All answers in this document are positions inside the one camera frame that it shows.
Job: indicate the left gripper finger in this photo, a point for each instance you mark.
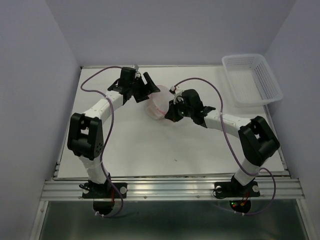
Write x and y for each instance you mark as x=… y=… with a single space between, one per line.
x=141 y=93
x=150 y=85

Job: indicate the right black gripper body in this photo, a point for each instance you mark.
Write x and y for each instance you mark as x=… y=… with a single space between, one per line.
x=184 y=110

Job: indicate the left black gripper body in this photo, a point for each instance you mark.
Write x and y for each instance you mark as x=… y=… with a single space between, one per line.
x=137 y=86

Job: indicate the white pink mesh laundry bag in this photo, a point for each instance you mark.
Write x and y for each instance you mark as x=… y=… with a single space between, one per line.
x=157 y=106

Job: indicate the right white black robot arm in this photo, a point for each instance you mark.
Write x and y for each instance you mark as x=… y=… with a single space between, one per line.
x=256 y=137

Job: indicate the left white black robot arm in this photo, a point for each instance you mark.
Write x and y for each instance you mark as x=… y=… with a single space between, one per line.
x=85 y=135

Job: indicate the white plastic perforated basket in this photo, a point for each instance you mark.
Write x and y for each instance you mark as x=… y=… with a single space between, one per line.
x=251 y=80

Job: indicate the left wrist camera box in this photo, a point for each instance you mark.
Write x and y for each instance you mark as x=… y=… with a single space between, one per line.
x=136 y=67

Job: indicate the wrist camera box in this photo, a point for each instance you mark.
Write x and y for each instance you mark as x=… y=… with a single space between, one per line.
x=177 y=92
x=136 y=67

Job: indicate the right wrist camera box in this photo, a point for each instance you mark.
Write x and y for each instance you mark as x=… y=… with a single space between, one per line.
x=177 y=92

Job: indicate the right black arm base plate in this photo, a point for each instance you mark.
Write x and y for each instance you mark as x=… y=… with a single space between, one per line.
x=233 y=190

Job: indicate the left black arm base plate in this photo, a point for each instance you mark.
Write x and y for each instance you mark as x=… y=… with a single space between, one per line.
x=91 y=190

